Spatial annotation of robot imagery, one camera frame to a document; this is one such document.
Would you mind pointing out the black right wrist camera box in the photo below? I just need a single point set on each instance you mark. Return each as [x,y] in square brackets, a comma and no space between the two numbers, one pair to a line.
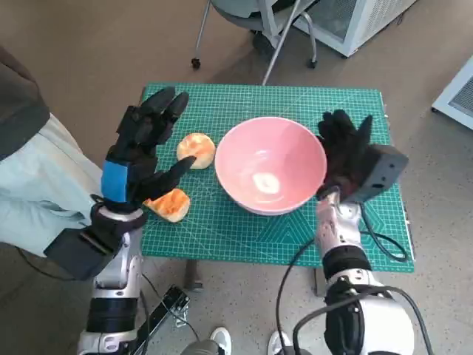
[384,166]

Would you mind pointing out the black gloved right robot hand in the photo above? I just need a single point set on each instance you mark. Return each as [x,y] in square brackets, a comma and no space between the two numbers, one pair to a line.
[343,155]

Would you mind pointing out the grey robot waist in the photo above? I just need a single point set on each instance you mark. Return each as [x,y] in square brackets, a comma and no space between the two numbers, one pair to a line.
[201,349]

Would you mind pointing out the white cabinet with mesh panel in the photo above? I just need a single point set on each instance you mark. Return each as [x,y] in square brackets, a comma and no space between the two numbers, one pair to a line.
[369,22]

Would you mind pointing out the table leg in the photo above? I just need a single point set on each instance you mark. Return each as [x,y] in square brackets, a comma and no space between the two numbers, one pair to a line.
[193,275]
[319,283]

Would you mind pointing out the person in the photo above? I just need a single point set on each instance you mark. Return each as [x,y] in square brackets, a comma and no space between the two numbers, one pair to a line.
[33,177]

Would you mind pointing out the round toy bread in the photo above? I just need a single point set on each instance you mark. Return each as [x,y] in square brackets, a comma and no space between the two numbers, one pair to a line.
[196,146]

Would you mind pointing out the striped oblong toy bread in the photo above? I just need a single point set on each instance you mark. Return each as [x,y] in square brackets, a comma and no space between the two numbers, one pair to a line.
[171,205]

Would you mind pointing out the pink bowl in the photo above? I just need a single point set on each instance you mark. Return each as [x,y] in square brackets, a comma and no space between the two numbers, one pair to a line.
[240,166]

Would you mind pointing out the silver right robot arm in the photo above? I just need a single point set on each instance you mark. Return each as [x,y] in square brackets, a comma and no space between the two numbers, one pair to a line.
[340,236]

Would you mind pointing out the grey office chair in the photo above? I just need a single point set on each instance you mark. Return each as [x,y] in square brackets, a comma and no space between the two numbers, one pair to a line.
[266,22]

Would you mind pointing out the green cutting mat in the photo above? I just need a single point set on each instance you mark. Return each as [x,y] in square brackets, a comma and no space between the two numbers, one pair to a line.
[240,236]

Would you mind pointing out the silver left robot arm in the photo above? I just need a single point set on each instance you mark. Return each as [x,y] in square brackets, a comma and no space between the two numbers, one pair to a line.
[114,273]

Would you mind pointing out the white cabinet with vent grille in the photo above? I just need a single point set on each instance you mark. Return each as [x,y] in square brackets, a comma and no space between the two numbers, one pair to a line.
[458,96]

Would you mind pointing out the black bar with clamp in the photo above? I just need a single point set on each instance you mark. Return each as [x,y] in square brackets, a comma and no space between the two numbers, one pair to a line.
[162,310]

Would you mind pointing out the white shoe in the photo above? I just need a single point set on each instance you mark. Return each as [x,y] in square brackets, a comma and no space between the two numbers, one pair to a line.
[221,338]
[279,342]

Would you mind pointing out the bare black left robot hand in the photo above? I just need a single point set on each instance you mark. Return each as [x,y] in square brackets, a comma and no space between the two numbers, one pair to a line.
[136,148]

